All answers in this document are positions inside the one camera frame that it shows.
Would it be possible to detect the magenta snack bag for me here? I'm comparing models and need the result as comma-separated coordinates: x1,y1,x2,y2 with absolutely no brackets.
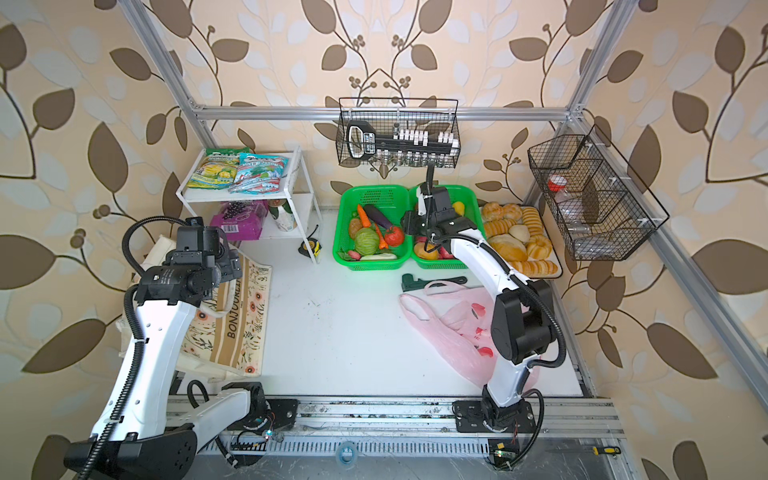
210,200,268,242

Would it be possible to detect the green basket with vegetables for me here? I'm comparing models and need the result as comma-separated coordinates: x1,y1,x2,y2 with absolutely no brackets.
333,185,413,271

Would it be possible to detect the yellow-green snack packet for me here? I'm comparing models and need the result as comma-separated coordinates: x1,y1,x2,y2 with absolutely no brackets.
187,148,251,190

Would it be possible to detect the small printed can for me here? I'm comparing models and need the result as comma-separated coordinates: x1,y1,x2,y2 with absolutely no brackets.
268,199,297,232

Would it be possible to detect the teal-red snack packet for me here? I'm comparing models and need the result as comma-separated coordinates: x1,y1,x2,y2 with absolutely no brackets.
229,153,290,194

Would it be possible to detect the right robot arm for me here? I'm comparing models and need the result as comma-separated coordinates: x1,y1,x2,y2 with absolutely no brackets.
402,180,567,433

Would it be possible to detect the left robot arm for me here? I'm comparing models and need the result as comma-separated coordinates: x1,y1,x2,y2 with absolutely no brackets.
64,217,274,479

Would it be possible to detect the pink plastic grocery bag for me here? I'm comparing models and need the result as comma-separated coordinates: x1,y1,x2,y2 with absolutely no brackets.
398,281,527,388

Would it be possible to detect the green basket with fruit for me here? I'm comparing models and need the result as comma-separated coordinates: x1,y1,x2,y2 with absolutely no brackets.
411,185,486,269

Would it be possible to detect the red tomato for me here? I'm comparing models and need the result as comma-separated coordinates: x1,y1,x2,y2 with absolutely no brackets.
383,226,405,247

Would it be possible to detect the purple eggplant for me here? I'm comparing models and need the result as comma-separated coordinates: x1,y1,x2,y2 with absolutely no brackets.
363,204,393,230

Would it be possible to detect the white-green cucumber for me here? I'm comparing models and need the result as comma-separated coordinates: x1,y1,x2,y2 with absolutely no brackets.
360,252,398,261

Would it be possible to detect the green black wrench tool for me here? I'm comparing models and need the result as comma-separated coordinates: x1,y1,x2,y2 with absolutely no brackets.
401,273,468,293

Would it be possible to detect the orange carrot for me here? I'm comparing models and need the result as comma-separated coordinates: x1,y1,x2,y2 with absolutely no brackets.
357,205,371,228

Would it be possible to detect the green cabbage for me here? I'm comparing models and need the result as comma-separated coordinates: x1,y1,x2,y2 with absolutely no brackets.
354,228,380,256

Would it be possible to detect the brown potato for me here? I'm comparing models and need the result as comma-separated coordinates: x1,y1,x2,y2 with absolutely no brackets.
348,217,363,239

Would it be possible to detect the tray of bread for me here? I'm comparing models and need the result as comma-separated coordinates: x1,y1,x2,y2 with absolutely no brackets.
480,202,562,279

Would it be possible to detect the white two-tier shelf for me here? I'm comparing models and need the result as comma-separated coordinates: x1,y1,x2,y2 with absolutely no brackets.
175,146,325,246

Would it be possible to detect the yellow black tape measure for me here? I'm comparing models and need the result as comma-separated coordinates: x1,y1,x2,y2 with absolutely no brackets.
298,238,321,259

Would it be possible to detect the red-capped bottle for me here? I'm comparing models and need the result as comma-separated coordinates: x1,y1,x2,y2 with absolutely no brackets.
547,174,584,223

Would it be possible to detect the black wire basket back wall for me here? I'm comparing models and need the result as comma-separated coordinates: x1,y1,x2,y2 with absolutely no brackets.
335,95,461,169

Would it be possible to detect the black wire basket wall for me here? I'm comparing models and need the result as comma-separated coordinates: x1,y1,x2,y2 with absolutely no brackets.
335,95,461,169
527,126,669,261

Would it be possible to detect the black wire basket right wall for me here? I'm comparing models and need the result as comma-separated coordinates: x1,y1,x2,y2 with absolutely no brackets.
527,126,669,261

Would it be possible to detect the yellow-handled screwdriver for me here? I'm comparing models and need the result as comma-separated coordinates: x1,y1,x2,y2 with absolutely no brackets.
592,446,622,456

